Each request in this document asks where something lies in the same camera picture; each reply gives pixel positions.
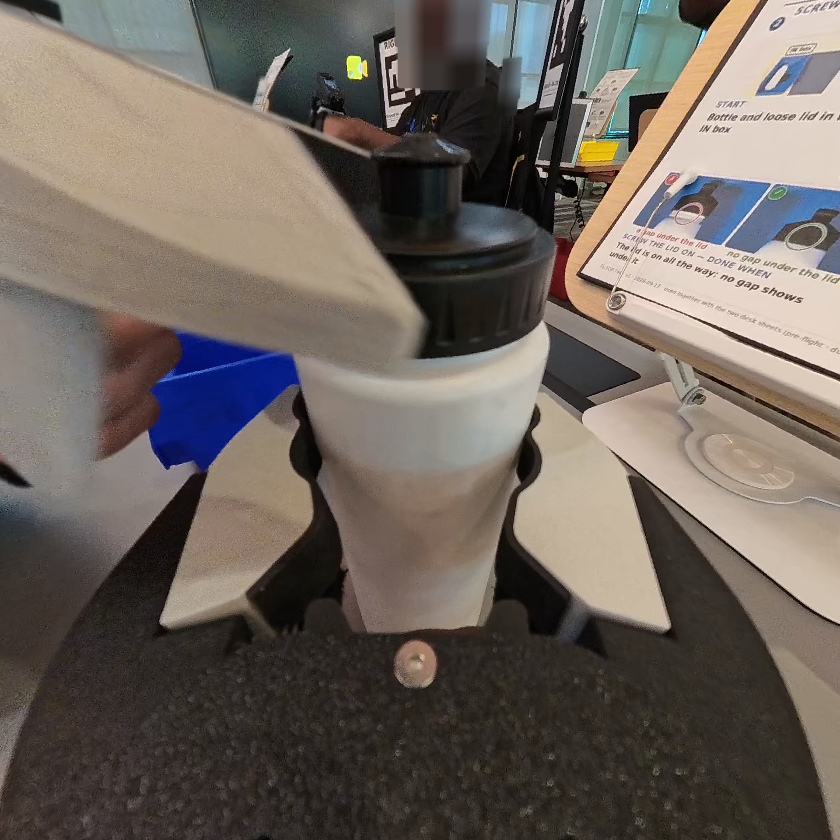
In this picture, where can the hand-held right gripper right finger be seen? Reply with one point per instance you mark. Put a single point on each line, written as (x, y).
(584, 525)

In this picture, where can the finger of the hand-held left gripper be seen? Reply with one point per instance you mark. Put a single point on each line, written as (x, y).
(164, 216)

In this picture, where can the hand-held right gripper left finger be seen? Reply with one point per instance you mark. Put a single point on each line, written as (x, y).
(243, 525)

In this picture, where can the blue storage bin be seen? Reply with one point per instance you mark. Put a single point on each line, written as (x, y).
(210, 400)

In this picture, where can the white plastic bottle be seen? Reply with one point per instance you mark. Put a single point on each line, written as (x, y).
(420, 433)

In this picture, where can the black bottle lid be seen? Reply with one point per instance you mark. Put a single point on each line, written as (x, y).
(479, 282)

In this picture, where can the person's left hand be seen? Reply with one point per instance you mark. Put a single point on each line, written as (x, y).
(138, 374)

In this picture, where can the white stand base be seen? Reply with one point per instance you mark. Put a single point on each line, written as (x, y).
(630, 426)

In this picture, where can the red bag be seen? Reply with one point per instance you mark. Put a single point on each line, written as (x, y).
(560, 269)

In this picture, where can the black framed marker sign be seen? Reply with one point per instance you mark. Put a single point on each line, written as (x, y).
(394, 98)

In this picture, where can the black and yellow jacket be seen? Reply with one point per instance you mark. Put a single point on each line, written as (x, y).
(525, 190)

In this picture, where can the background wooden desk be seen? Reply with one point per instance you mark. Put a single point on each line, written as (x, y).
(590, 169)

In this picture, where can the black pole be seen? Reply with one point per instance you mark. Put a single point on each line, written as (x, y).
(558, 164)

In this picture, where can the instruction sheet on stand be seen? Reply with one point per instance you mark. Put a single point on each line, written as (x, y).
(643, 164)

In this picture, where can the background yellow bin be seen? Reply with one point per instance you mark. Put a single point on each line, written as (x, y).
(598, 153)

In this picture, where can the grey monitor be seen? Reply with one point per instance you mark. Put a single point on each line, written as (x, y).
(568, 134)

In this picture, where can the background instruction sheets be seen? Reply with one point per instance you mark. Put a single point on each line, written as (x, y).
(613, 98)

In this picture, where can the printed instruction sheet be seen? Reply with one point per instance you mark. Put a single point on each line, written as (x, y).
(754, 131)

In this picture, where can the pole marker sign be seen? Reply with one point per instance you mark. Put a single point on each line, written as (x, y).
(561, 39)

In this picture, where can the yellow camera sticker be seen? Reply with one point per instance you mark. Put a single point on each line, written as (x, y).
(356, 67)

